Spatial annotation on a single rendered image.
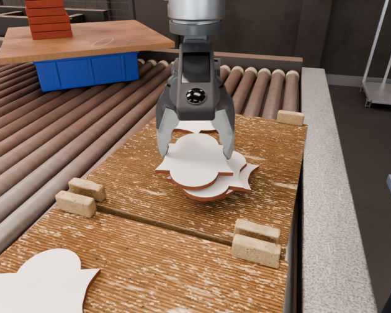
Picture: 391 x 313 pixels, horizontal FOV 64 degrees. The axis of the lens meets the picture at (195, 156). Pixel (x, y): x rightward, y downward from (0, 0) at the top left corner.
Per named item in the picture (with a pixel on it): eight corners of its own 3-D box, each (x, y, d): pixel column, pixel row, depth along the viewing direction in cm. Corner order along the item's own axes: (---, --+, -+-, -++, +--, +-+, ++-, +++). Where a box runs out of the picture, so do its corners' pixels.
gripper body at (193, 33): (221, 94, 52) (224, 15, 46) (221, 115, 45) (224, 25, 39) (175, 93, 53) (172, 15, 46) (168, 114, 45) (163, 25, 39)
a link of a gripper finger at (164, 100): (177, 132, 50) (200, 85, 46) (175, 138, 48) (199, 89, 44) (149, 120, 49) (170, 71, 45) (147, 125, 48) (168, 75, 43)
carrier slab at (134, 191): (306, 130, 73) (308, 124, 73) (283, 264, 41) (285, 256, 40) (170, 108, 84) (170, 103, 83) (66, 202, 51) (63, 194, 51)
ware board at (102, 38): (134, 23, 140) (134, 19, 139) (175, 47, 101) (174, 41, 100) (9, 32, 122) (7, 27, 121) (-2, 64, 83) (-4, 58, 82)
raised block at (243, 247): (280, 259, 40) (283, 243, 38) (278, 270, 38) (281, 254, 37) (233, 246, 41) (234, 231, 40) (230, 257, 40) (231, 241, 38)
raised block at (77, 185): (107, 197, 50) (105, 183, 48) (100, 204, 48) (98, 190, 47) (77, 189, 52) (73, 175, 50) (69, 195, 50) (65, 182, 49)
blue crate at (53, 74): (121, 58, 129) (118, 32, 123) (141, 80, 104) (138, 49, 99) (38, 66, 118) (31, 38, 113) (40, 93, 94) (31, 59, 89)
